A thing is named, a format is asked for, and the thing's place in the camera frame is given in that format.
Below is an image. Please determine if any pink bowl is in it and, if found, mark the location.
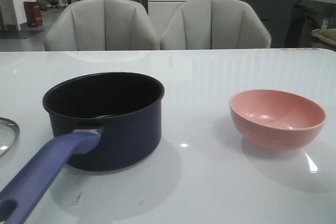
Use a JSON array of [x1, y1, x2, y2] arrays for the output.
[[229, 89, 327, 151]]

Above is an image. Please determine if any glass pot lid blue knob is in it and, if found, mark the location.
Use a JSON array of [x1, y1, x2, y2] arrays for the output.
[[1, 118, 20, 158]]

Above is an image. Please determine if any grey upholstered chair right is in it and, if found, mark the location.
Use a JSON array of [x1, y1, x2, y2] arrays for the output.
[[160, 0, 271, 50]]

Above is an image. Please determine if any grey upholstered chair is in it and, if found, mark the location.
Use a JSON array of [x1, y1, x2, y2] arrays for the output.
[[160, 0, 271, 50], [44, 0, 159, 51]]

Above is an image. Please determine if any grey upholstered chair left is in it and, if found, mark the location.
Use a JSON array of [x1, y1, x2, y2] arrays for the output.
[[44, 0, 159, 51]]

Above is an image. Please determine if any red trash bin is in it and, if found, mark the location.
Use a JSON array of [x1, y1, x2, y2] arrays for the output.
[[24, 1, 43, 27]]

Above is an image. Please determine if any dark appliance at right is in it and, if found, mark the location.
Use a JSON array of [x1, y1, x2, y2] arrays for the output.
[[285, 0, 335, 48]]

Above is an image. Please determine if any beige cushion at right edge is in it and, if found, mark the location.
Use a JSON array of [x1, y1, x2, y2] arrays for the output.
[[311, 28, 336, 51]]

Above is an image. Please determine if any dark blue saucepan purple handle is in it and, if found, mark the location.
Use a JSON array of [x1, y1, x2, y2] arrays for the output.
[[1, 72, 164, 223]]

